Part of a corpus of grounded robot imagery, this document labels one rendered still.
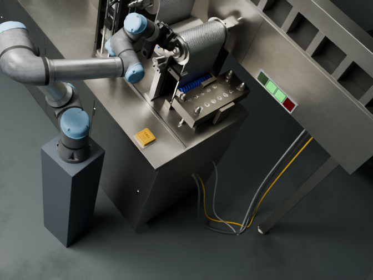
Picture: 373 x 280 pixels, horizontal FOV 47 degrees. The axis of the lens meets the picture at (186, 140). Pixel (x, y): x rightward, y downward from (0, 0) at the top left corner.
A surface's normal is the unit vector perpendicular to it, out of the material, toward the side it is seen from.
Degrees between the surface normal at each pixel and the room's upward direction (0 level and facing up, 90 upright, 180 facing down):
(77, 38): 0
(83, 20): 0
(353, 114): 90
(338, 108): 90
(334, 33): 90
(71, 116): 7
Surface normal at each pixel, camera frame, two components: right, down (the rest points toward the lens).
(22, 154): 0.25, -0.54
